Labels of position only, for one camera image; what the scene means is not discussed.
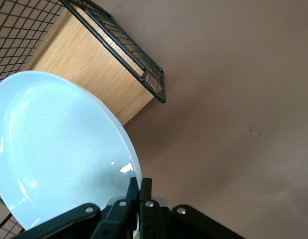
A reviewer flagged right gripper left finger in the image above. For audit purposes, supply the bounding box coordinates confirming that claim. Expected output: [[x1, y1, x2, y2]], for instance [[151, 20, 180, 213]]
[[19, 177, 139, 239]]

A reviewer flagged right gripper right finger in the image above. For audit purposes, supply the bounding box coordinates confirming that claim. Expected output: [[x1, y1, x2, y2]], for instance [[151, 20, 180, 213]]
[[139, 178, 244, 239]]

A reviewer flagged light blue round plate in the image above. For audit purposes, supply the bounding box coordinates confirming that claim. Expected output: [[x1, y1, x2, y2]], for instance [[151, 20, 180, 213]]
[[0, 70, 142, 239]]

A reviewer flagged black wire wooden shelf rack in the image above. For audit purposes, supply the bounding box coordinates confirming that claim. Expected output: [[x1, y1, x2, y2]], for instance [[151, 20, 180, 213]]
[[0, 0, 167, 237]]

